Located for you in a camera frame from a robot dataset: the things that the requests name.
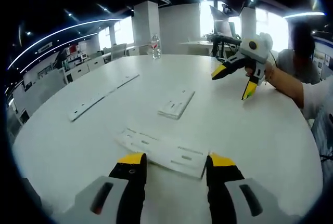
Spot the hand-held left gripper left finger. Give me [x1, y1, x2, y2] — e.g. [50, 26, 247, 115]
[65, 152, 148, 224]

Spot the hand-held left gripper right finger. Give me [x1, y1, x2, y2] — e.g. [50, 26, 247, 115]
[206, 152, 290, 224]

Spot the wide white socket holder base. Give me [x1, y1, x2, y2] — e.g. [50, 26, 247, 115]
[114, 127, 207, 181]

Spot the white slotted socket holder plate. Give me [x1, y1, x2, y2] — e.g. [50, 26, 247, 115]
[157, 89, 196, 121]

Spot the long white socket holder strip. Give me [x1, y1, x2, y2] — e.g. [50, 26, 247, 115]
[68, 73, 140, 123]

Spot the person's right hand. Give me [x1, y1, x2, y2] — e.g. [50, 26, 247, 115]
[244, 62, 276, 87]

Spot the standing desk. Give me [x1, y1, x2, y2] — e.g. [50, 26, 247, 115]
[179, 33, 243, 59]

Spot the desk computer monitor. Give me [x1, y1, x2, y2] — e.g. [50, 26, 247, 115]
[214, 20, 231, 36]

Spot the small clear water bottle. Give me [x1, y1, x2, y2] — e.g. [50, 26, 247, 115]
[149, 34, 162, 59]

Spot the person's striped shirt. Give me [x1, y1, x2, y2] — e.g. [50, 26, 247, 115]
[309, 99, 333, 163]

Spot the grey office chair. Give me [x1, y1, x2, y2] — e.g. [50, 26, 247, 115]
[110, 43, 129, 61]

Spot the white low cabinet row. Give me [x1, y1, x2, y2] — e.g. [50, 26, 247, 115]
[63, 52, 113, 82]

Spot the shelf with boxes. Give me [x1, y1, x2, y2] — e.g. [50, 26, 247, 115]
[62, 43, 88, 67]

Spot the ceiling air vent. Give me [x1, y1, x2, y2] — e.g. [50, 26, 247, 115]
[37, 42, 54, 54]

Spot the thin curved ceiling light strip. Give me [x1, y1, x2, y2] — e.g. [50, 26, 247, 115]
[7, 17, 123, 70]

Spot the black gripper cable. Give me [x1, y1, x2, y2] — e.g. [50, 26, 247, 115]
[268, 48, 278, 67]

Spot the beaded bracelet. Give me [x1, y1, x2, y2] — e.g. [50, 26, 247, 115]
[264, 63, 276, 86]

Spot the blue framed wall board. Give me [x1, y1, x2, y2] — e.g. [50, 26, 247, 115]
[311, 35, 332, 69]

